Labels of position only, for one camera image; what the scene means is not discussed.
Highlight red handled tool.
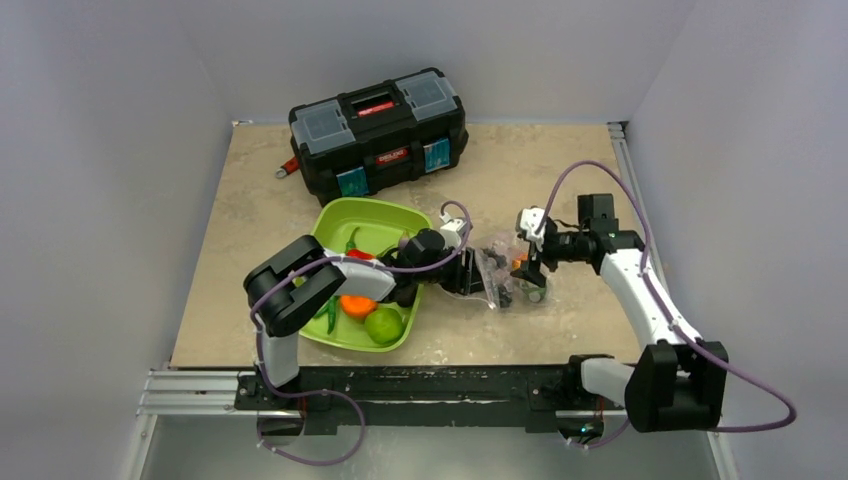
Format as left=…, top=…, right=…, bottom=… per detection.
left=275, top=157, right=299, bottom=179

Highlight orange green fake mango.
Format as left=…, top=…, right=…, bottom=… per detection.
left=512, top=253, right=529, bottom=272

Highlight orange fake fruit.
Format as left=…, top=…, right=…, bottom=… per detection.
left=339, top=295, right=379, bottom=323

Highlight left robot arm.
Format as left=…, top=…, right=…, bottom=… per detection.
left=243, top=228, right=484, bottom=409

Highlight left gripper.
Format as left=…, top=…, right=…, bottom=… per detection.
left=413, top=242, right=487, bottom=295

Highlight aluminium frame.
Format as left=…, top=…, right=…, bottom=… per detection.
left=140, top=123, right=737, bottom=479

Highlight black plastic toolbox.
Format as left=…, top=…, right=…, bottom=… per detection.
left=288, top=67, right=469, bottom=206

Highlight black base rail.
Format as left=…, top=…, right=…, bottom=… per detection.
left=234, top=365, right=624, bottom=439

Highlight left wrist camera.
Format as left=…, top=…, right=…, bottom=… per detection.
left=438, top=213, right=469, bottom=249

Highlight green fake apple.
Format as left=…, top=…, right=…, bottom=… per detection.
left=363, top=308, right=405, bottom=345

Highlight green plastic tray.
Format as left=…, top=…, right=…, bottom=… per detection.
left=300, top=197, right=432, bottom=353

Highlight black fake grapes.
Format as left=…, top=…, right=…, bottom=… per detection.
left=479, top=247, right=516, bottom=309

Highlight red fake food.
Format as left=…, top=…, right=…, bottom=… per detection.
left=346, top=248, right=375, bottom=261

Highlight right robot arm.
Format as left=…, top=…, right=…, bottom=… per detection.
left=512, top=194, right=728, bottom=433

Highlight clear zip top bag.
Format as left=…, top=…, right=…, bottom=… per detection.
left=465, top=232, right=547, bottom=311

